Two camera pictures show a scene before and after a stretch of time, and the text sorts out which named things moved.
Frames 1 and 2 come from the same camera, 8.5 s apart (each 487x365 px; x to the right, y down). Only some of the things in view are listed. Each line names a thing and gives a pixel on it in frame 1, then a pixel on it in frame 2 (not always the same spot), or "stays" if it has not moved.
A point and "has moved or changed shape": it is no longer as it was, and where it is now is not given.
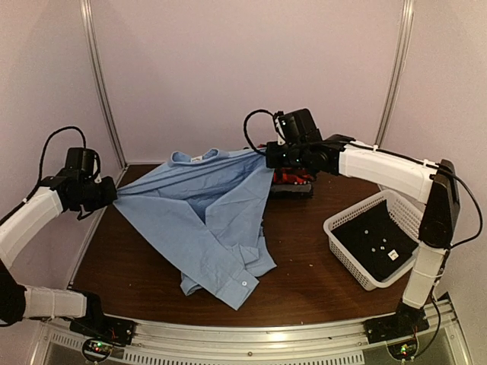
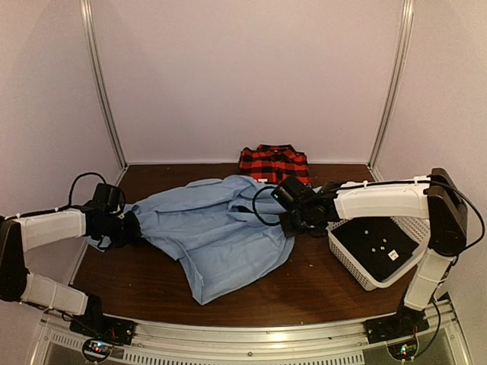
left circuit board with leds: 97,350 stays
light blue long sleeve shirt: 208,213 has moved or changed shape
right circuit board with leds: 405,350 stays
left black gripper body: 93,199 -> 121,233
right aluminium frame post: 404,43 stays
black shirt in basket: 377,242 stays
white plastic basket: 407,214 stays
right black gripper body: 294,157 -> 300,225
